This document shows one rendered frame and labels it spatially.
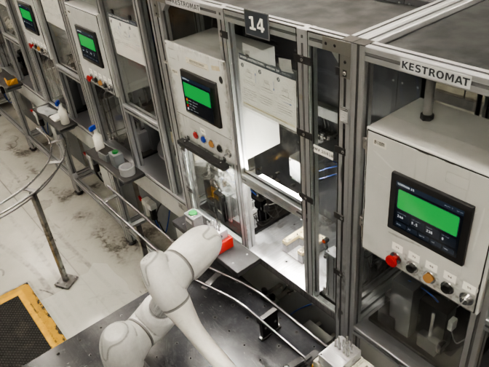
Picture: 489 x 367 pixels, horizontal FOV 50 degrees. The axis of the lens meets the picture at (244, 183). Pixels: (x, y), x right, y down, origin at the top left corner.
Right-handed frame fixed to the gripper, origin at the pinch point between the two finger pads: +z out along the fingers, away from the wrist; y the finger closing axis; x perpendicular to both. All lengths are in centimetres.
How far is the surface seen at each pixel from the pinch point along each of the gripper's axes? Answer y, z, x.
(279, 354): -19.8, 1.9, 20.9
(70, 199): -88, 13, 309
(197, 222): 12, 10, 85
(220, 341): -19.8, -12.0, 44.2
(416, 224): 69, 17, -27
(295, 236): 10, 37, 46
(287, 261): 3, 28, 42
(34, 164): -88, 13, 396
